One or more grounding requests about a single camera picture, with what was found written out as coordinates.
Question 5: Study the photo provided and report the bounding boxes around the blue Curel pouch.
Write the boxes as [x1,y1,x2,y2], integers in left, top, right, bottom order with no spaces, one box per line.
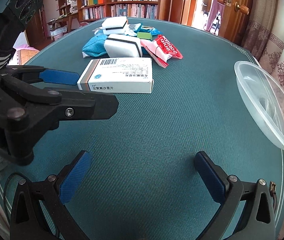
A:
[82,34,107,58]

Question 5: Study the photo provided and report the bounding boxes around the white medicine box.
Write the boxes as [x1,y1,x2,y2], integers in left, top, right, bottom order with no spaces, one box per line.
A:
[77,57,154,94]

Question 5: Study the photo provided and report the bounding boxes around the white sponge black stripe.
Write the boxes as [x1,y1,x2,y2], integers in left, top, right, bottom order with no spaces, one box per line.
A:
[103,34,143,57]

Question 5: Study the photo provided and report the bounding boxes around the green dotted small box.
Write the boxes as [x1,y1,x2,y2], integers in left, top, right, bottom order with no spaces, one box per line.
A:
[137,32,152,40]

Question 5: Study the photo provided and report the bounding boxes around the clear plastic bowl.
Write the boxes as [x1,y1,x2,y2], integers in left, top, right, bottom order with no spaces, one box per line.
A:
[234,61,284,150]

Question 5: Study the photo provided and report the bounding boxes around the blue cracker snack packet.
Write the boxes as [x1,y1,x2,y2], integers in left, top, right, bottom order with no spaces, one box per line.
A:
[139,25,162,36]

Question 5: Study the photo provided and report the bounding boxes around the white blue snack packet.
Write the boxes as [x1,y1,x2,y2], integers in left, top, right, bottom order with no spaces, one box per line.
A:
[140,39,169,68]

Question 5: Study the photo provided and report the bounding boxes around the red balloon glue packet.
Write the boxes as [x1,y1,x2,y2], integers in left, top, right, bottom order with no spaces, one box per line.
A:
[153,35,183,62]

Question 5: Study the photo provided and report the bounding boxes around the small side wooden shelf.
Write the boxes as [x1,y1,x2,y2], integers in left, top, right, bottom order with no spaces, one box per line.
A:
[56,0,78,18]

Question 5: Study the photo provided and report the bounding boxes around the wooden bookshelf with books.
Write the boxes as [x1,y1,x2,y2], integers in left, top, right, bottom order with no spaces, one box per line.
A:
[77,0,171,23]

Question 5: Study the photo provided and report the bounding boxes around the pink trousers hanging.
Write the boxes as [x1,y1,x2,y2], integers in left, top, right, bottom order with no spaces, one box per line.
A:
[205,0,225,31]

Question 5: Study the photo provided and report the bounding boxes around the wooden door with knob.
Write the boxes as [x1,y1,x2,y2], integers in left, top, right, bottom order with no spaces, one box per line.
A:
[218,0,253,45]

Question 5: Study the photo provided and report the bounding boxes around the wrist watch with strap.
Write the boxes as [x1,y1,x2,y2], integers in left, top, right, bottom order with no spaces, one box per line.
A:
[269,181,278,212]

